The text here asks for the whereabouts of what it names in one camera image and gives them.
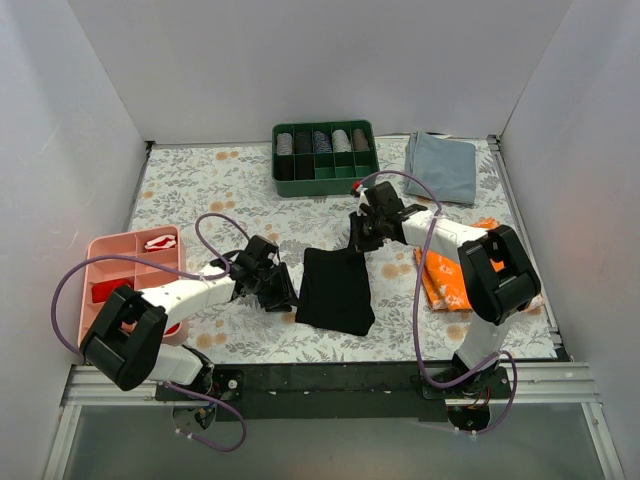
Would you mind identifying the black boxer underwear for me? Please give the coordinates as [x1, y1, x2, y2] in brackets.
[296, 247, 375, 336]

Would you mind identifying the light blue cloth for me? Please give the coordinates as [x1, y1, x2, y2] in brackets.
[405, 132, 476, 205]

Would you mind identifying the orange white patterned cloth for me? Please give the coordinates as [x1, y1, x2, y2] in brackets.
[413, 216, 545, 314]

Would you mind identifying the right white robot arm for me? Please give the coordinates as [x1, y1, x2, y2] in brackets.
[349, 181, 541, 398]

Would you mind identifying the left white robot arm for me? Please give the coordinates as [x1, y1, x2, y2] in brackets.
[79, 235, 298, 400]

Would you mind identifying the brown rolled sock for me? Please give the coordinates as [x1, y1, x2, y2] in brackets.
[352, 128, 371, 151]

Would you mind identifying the green compartment organizer box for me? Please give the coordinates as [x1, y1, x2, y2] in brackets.
[271, 120, 379, 198]

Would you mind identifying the blue patterned rolled sock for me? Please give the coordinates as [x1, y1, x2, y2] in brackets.
[312, 130, 332, 154]

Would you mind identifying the red white rolled cloth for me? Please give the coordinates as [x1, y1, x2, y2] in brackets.
[144, 234, 177, 252]

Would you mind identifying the pink compartment organizer tray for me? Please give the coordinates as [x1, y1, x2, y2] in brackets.
[77, 225, 186, 341]

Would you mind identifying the black speckled rolled sock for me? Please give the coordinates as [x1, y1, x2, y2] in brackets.
[294, 131, 313, 154]

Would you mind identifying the red rolled cloth lower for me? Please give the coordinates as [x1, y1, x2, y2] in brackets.
[164, 323, 181, 336]

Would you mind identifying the red rolled cloth middle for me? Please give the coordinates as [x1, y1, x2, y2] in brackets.
[91, 278, 134, 303]

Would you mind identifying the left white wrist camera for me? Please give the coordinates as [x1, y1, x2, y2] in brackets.
[267, 249, 281, 268]

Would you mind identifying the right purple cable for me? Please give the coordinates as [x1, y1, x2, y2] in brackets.
[352, 170, 519, 435]

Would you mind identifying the purple cable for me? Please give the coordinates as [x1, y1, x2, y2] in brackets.
[49, 213, 249, 452]
[352, 170, 519, 435]

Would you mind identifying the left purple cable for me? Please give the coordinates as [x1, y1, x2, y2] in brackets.
[49, 213, 249, 452]

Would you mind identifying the aluminium frame rail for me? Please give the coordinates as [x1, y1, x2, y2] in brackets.
[61, 362, 602, 407]

